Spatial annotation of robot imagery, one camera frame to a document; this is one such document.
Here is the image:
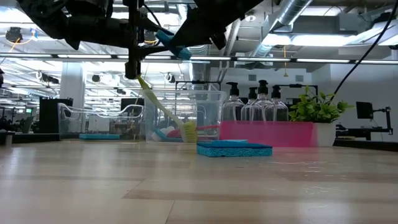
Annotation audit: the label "green plant in white pot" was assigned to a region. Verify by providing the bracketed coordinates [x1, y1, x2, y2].
[286, 85, 354, 147]

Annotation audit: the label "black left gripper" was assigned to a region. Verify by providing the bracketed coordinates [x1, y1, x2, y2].
[92, 0, 175, 80]

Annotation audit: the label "clear plastic bin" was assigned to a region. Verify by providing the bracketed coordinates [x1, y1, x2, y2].
[143, 89, 228, 143]

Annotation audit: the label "black background desk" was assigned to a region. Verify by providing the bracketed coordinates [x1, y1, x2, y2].
[335, 127, 394, 141]

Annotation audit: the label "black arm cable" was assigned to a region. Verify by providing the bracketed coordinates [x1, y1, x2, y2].
[141, 2, 162, 27]
[330, 0, 398, 102]

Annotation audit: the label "black ceiling device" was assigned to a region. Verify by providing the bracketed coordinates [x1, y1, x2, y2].
[5, 27, 23, 44]

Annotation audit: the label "clear shallow plastic tray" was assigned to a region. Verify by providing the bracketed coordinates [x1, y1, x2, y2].
[57, 102, 146, 140]

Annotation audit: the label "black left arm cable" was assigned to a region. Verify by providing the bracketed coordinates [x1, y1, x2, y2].
[141, 2, 162, 27]

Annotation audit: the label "black screen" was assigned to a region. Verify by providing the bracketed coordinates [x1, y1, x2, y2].
[120, 98, 146, 118]

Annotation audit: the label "blue sponge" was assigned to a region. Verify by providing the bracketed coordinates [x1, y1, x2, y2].
[78, 133, 121, 141]
[154, 29, 193, 60]
[196, 141, 274, 158]
[210, 139, 249, 144]

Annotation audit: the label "black cabinet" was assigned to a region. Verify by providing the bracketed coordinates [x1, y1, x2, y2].
[39, 98, 74, 134]

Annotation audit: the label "green dish brush yellow bristles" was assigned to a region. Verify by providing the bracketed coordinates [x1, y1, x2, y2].
[136, 75, 199, 144]

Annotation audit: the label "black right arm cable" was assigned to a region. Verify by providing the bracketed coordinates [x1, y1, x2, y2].
[330, 0, 398, 102]

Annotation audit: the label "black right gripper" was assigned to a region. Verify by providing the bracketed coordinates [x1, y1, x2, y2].
[170, 0, 241, 51]

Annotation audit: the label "pink plastic tray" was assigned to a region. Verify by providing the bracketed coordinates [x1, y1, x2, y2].
[219, 120, 314, 148]

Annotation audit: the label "black metal stand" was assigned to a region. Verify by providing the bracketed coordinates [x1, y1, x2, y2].
[279, 83, 319, 105]

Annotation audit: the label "black monitor on arm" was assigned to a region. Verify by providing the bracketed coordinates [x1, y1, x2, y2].
[356, 101, 394, 136]

